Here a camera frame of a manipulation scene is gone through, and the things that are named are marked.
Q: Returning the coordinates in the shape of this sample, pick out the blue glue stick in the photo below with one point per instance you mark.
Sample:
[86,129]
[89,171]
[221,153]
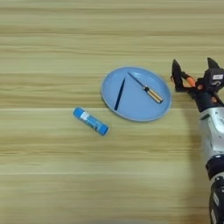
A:
[90,121]

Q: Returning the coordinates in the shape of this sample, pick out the thin black stick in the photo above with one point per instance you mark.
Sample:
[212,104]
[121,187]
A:
[120,94]

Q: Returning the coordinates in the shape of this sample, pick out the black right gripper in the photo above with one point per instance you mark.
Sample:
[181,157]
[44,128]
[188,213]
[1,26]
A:
[208,100]

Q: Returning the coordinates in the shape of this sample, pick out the round blue plate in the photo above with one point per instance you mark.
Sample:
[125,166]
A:
[137,108]

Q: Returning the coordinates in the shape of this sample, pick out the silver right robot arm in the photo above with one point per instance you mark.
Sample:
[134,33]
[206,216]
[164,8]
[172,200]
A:
[214,137]

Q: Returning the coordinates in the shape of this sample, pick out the black box with white label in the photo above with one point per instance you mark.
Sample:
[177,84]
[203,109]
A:
[215,77]

